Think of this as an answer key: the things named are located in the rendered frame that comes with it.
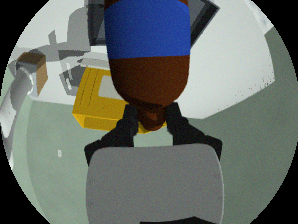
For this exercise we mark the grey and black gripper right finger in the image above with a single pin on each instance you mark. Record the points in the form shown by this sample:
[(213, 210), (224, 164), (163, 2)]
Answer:
[(184, 133)]

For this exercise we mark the brown bottle with blue label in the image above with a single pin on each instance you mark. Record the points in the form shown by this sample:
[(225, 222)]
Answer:
[(148, 46)]

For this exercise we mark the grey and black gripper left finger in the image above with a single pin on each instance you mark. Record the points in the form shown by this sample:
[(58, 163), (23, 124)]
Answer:
[(121, 136)]

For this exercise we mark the yellow crate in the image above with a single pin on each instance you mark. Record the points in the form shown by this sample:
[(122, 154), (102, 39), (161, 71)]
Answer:
[(97, 97)]

